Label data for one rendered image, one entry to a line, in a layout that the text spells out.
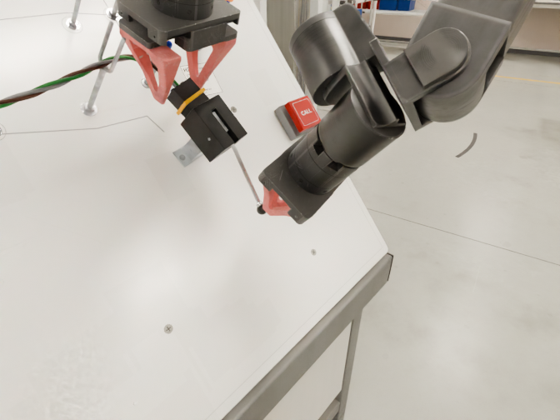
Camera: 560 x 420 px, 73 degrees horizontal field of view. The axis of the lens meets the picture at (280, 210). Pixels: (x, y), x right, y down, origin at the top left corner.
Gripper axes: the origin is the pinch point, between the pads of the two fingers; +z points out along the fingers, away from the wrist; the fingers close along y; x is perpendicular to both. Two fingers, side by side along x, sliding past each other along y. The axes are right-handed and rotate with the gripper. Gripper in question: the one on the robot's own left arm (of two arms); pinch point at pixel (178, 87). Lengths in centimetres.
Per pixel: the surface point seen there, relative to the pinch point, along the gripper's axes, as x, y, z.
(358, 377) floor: 52, -47, 112
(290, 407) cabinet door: 34, 1, 45
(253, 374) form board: 26.0, 9.8, 21.6
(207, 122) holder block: 5.5, 0.8, 0.8
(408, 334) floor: 60, -78, 111
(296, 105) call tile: 4.9, -19.7, 7.1
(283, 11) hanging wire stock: -43, -83, 25
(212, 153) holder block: 7.1, 0.9, 4.2
